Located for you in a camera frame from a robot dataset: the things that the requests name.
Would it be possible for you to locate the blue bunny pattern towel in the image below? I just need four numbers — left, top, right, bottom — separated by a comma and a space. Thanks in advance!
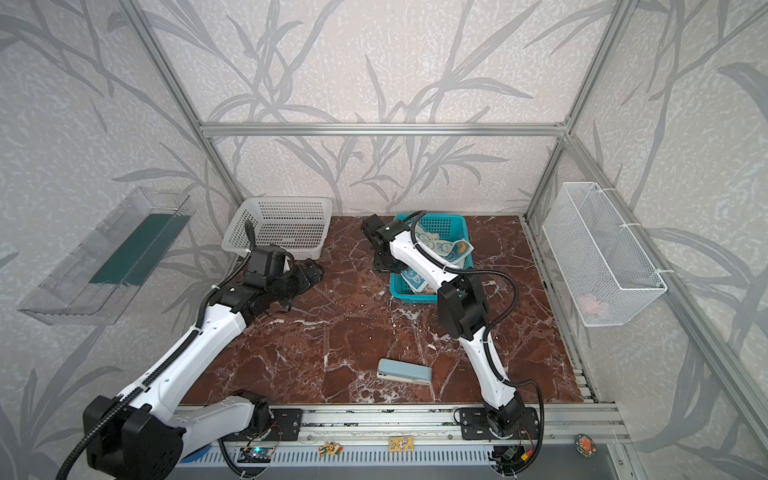
400, 227, 474, 294

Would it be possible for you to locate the white perforated plastic basket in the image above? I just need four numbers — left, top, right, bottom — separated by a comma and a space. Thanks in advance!
221, 197, 332, 260

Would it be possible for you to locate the teal perforated plastic basket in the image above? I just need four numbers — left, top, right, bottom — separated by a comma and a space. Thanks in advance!
390, 213, 473, 304

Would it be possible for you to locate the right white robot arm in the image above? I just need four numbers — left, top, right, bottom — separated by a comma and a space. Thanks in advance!
361, 211, 544, 446

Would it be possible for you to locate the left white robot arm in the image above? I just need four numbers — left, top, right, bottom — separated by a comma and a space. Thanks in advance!
57, 222, 323, 479

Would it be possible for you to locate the light blue stapler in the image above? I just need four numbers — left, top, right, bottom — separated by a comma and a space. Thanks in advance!
377, 358, 432, 385

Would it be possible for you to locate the green microcontroller board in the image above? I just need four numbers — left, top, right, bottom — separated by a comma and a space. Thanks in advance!
236, 446, 276, 464

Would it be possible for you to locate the small colourful connector bundle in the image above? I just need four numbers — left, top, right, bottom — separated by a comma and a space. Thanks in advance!
318, 442, 343, 457

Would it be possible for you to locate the small yellow circuit board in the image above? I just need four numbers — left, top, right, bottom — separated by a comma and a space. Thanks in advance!
388, 436, 415, 453

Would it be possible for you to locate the round orange circuit board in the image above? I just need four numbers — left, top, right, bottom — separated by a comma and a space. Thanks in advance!
575, 434, 597, 458

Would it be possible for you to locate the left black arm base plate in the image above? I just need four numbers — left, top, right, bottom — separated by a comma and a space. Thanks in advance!
262, 408, 304, 442

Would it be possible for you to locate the clear plastic wall tray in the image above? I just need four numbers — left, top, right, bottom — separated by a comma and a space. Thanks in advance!
18, 187, 195, 326

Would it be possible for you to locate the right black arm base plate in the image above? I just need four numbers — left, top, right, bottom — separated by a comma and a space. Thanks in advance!
453, 407, 542, 441

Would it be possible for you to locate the pink object in wire basket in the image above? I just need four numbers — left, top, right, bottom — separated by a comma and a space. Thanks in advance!
576, 294, 607, 318

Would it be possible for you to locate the white wire mesh basket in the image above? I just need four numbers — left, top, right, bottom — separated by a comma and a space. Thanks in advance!
543, 182, 667, 327

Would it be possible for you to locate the right controller board with wires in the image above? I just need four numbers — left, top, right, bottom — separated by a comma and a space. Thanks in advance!
488, 442, 541, 477

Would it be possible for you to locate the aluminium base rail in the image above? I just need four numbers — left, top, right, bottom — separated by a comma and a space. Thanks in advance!
173, 403, 631, 446

